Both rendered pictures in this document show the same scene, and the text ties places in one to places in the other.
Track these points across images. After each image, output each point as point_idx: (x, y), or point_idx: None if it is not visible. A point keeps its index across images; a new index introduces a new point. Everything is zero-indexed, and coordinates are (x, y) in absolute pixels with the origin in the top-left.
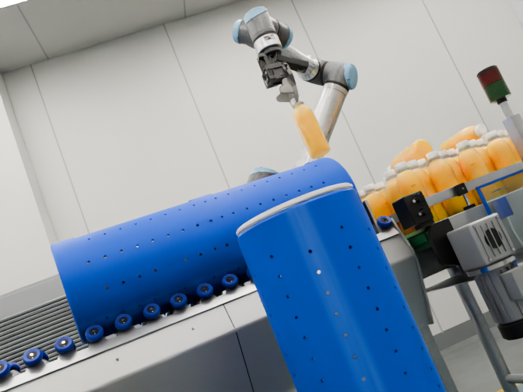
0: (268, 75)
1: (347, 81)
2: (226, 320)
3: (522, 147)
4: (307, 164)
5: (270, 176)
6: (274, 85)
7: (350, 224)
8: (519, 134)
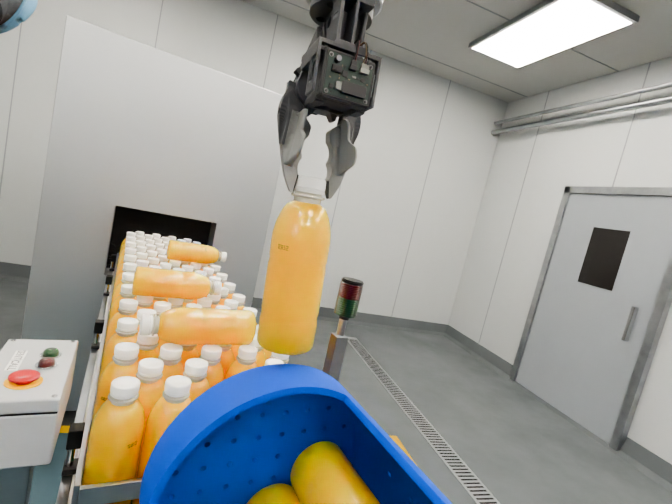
0: (375, 96)
1: (15, 20)
2: None
3: (337, 370)
4: (360, 408)
5: (444, 497)
6: (319, 103)
7: None
8: (343, 358)
